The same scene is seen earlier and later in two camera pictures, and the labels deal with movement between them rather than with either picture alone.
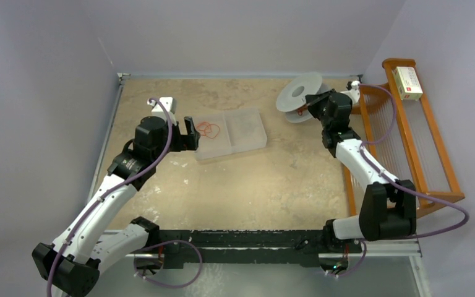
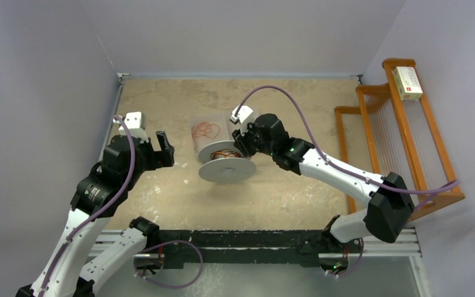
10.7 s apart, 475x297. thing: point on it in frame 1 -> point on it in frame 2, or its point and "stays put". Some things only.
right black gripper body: x=318 y=108 -> x=250 y=142
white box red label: x=408 y=83 stays put
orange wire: x=209 y=130 stays put
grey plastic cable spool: x=292 y=96 -> x=221 y=162
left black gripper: x=185 y=142 -> x=159 y=158
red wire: x=300 y=109 -> x=224 y=153
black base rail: x=253 y=247 stays put
